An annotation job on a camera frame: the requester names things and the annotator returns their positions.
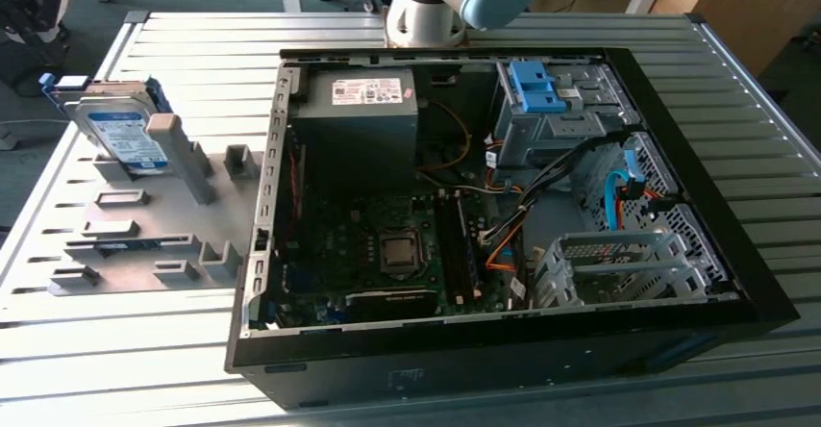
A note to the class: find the grey floor power strip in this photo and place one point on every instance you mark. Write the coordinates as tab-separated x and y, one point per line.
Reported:
7	139

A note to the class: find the blue plastic drive latch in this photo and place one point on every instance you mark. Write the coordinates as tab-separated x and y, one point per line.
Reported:
535	90

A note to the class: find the green motherboard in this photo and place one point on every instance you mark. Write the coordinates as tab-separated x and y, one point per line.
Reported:
334	254

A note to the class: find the grey parts rack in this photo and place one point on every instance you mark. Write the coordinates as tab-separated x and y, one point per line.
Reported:
160	234

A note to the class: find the silver disk bay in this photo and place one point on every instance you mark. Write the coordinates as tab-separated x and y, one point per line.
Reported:
631	266

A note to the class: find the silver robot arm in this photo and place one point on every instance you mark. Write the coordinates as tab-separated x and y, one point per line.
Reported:
423	18

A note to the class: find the wooden cabinet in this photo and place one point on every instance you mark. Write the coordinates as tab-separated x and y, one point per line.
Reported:
757	8

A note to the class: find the black CPU socket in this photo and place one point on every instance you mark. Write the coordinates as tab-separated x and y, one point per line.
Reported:
399	271

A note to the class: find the grey power supply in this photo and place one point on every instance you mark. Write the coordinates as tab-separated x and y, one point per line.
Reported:
368	92

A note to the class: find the silver CPU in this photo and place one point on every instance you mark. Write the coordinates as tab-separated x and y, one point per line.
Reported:
399	250

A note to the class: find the black PC case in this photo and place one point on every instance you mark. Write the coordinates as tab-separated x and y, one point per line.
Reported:
448	364

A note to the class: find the silver optical drive cage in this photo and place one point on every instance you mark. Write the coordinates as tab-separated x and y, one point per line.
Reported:
565	129

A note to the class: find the black graphics card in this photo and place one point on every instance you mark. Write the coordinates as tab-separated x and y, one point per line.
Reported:
391	302

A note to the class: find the dark blue RAM stick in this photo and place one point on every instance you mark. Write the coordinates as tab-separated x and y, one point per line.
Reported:
124	244

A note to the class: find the hard disk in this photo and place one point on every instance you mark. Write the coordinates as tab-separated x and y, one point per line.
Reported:
121	133

